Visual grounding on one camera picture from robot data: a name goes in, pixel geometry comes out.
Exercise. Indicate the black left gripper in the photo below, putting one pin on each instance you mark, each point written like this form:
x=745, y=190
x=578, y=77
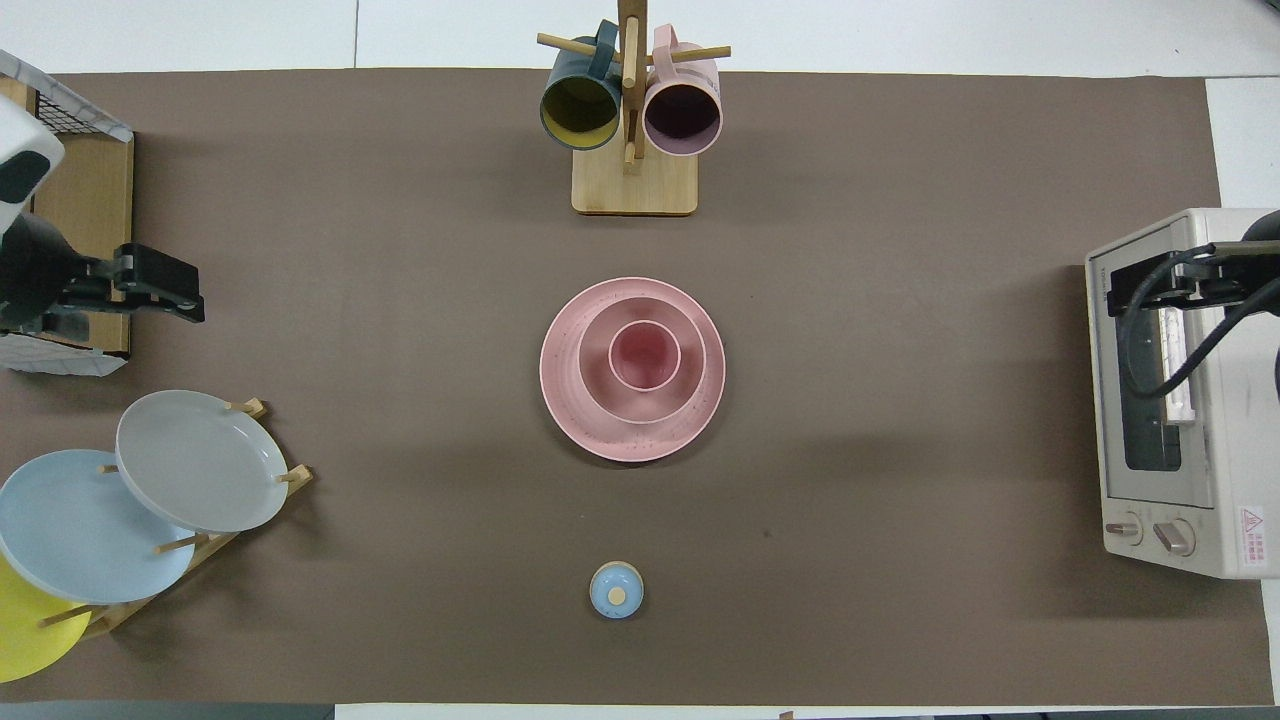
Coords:
x=160, y=275

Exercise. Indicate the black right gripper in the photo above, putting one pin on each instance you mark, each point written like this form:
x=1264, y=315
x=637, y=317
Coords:
x=1225, y=282

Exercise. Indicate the pink bowl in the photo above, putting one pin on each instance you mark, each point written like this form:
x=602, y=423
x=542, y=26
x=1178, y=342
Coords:
x=595, y=385

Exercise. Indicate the pink tumbler cup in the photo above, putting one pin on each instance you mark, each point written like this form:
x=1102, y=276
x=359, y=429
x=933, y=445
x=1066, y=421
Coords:
x=645, y=355

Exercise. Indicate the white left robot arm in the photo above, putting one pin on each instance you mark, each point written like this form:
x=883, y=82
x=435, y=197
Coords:
x=25, y=170

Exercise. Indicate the wooden shelf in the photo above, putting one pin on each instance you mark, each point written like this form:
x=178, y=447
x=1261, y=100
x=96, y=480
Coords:
x=95, y=200

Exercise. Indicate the white marbled sheet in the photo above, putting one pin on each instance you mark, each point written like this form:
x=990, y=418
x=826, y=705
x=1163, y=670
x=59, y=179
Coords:
x=60, y=355
x=60, y=85

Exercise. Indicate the beige toaster oven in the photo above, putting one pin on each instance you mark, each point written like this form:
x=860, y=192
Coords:
x=1230, y=470

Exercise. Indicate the grey plate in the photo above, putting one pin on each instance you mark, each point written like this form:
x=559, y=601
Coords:
x=200, y=460

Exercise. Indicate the light blue plate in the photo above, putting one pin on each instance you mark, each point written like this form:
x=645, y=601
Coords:
x=75, y=530

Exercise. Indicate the wooden plate rack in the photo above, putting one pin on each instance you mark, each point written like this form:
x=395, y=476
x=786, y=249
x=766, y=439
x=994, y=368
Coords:
x=215, y=545

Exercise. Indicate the yellow plate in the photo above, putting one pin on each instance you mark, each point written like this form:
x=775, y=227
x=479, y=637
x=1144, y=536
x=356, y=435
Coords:
x=22, y=640

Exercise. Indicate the pink speckled plate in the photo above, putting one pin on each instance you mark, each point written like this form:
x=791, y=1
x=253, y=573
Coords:
x=560, y=400

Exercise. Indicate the dark teal mug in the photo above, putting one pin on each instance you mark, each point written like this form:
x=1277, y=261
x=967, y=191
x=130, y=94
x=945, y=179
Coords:
x=580, y=110

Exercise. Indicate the wooden mug tree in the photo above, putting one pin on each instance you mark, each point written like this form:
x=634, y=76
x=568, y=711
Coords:
x=634, y=185

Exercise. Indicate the brown table mat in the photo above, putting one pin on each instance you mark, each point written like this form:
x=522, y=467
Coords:
x=800, y=550

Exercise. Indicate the pale pink mug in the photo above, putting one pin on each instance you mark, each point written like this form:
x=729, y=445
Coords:
x=683, y=115

